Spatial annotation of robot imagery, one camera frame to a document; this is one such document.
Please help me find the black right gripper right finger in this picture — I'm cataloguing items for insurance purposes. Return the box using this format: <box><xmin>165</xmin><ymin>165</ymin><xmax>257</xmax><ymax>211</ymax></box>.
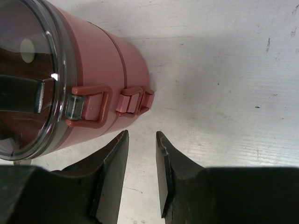
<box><xmin>156</xmin><ymin>131</ymin><xmax>299</xmax><ymax>224</ymax></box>

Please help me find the pink lunch bowl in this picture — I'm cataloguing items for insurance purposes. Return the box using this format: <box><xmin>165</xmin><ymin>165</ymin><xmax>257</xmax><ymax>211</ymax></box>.
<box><xmin>43</xmin><ymin>1</ymin><xmax>129</xmax><ymax>154</ymax></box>
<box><xmin>85</xmin><ymin>27</ymin><xmax>154</xmax><ymax>132</ymax></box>

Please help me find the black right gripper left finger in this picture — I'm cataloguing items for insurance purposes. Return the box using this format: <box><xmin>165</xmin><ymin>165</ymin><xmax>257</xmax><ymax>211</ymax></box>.
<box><xmin>0</xmin><ymin>131</ymin><xmax>129</xmax><ymax>224</ymax></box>

